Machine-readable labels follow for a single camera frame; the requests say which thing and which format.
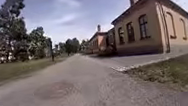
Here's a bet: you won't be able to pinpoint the row of distant trees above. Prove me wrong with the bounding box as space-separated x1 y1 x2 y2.
51 35 91 57

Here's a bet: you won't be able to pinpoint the kerb stones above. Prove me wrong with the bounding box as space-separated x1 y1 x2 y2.
111 52 188 74

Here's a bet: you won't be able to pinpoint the bush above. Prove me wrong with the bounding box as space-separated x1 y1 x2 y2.
97 45 118 58

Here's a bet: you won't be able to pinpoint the grass verge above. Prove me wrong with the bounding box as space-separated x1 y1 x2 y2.
124 49 188 99

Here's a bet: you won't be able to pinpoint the grey asphalt road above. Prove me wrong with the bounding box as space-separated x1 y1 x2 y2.
0 41 188 106

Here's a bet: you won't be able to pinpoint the pole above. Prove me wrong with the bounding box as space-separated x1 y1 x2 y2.
48 37 56 63

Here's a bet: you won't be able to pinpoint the yellow brick building with chimney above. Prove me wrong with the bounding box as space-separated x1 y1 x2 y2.
108 0 188 60

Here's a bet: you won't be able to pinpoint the grass field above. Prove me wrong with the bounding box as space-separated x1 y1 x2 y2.
0 55 73 90

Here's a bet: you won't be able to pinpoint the tall tree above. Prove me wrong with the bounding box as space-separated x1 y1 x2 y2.
0 0 33 65

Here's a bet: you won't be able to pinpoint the grey paved forecourt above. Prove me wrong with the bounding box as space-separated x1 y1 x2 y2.
91 45 188 72

